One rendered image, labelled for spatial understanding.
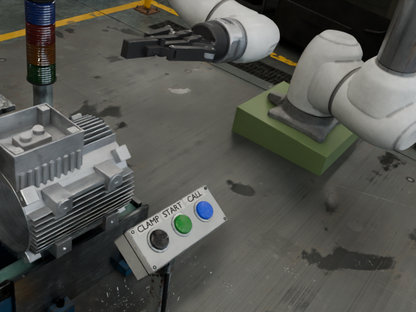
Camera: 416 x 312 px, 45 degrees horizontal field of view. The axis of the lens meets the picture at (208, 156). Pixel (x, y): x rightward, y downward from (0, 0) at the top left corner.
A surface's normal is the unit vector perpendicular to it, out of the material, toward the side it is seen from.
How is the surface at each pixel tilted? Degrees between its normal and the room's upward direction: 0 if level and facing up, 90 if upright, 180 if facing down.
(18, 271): 0
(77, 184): 0
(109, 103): 0
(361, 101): 91
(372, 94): 91
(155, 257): 32
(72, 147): 90
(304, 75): 85
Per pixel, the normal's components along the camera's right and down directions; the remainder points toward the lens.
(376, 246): 0.17, -0.80
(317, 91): -0.76, 0.29
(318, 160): -0.58, 0.39
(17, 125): 0.75, 0.48
